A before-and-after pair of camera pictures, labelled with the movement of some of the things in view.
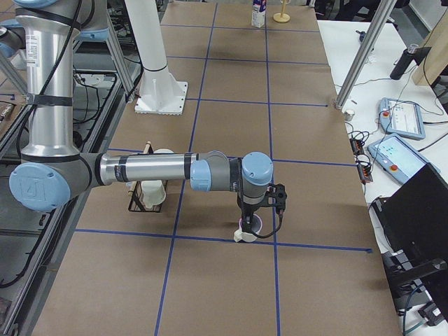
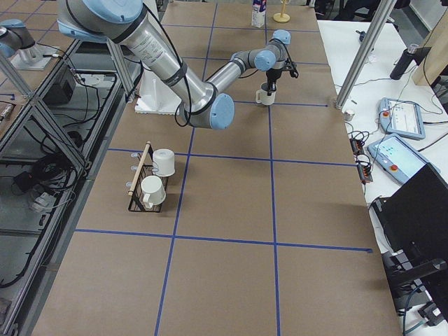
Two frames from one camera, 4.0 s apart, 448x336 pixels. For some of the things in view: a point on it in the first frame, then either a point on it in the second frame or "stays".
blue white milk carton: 258,12 stays
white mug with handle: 239,235 to 262,96
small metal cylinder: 348,115 stays
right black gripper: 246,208 to 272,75
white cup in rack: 154,192 stays
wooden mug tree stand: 282,17 stays
